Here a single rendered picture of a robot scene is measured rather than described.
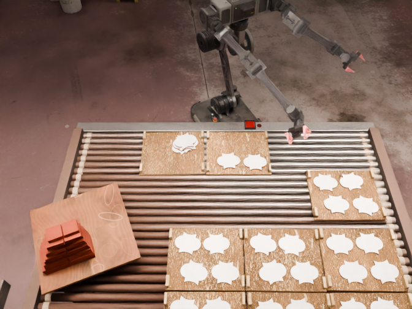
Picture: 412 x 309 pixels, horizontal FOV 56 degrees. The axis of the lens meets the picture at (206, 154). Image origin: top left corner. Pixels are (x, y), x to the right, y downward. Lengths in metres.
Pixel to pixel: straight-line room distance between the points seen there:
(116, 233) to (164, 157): 0.63
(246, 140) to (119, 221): 1.00
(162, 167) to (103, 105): 1.94
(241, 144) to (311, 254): 0.85
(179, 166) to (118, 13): 3.49
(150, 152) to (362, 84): 2.83
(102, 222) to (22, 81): 2.96
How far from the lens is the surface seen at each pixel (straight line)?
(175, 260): 2.17
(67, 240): 1.93
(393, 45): 5.40
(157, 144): 2.61
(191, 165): 2.48
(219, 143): 2.59
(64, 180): 2.56
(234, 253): 2.18
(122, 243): 2.14
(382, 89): 4.70
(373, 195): 2.54
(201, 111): 3.75
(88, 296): 2.21
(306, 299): 2.15
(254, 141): 2.61
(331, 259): 2.26
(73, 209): 2.31
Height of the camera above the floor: 2.94
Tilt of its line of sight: 52 degrees down
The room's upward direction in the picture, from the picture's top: 1 degrees counter-clockwise
